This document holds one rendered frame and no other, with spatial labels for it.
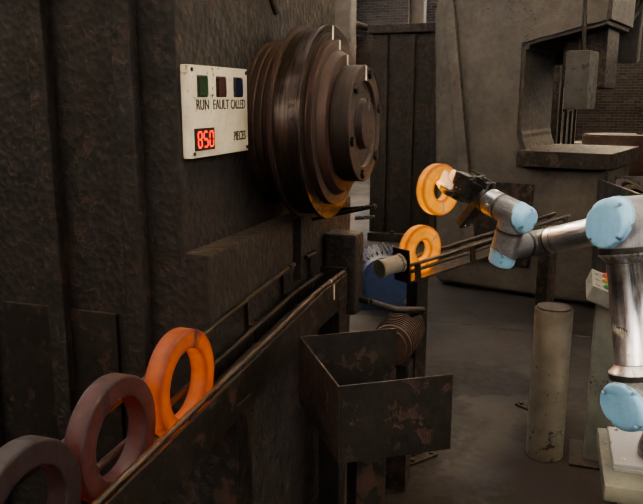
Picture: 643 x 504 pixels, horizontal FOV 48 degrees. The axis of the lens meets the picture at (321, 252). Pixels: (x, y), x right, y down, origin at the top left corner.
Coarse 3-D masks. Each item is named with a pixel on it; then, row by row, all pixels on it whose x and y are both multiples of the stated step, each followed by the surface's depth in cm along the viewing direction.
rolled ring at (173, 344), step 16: (176, 336) 118; (192, 336) 122; (160, 352) 116; (176, 352) 117; (192, 352) 126; (208, 352) 128; (160, 368) 114; (192, 368) 128; (208, 368) 128; (160, 384) 113; (192, 384) 128; (208, 384) 129; (160, 400) 114; (192, 400) 127; (160, 416) 114; (176, 416) 123; (160, 432) 117; (176, 432) 119
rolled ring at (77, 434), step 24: (96, 384) 102; (120, 384) 104; (144, 384) 110; (96, 408) 99; (144, 408) 110; (72, 432) 98; (96, 432) 99; (144, 432) 111; (120, 456) 111; (96, 480) 100
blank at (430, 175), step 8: (432, 168) 215; (440, 168) 217; (448, 168) 219; (424, 176) 215; (432, 176) 215; (440, 176) 217; (424, 184) 214; (432, 184) 216; (416, 192) 216; (424, 192) 214; (432, 192) 216; (424, 200) 215; (432, 200) 217; (440, 200) 219; (448, 200) 221; (424, 208) 217; (432, 208) 217; (440, 208) 219; (448, 208) 221
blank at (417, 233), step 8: (408, 232) 226; (416, 232) 225; (424, 232) 227; (432, 232) 229; (408, 240) 224; (416, 240) 226; (424, 240) 230; (432, 240) 230; (408, 248) 224; (424, 248) 233; (432, 248) 230; (440, 248) 232; (416, 256) 227; (424, 256) 231; (432, 256) 231; (424, 264) 229; (424, 272) 230
